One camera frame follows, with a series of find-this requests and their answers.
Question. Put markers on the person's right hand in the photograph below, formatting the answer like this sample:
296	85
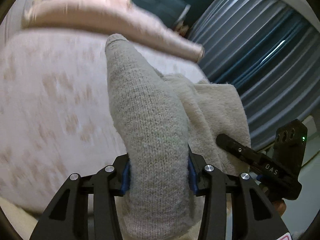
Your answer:
280	206

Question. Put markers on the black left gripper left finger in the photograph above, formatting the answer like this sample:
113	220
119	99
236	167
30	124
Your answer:
85	207

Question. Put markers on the blue striped curtain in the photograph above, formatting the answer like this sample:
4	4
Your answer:
269	53

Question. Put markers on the floral white bedspread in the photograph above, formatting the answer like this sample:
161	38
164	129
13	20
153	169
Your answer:
55	110

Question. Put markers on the pink folded duvet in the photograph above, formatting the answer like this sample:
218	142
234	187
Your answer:
112	17

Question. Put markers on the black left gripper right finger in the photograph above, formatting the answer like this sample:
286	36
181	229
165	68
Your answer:
253	215

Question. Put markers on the cream knitted sweater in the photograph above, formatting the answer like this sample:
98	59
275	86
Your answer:
160	118

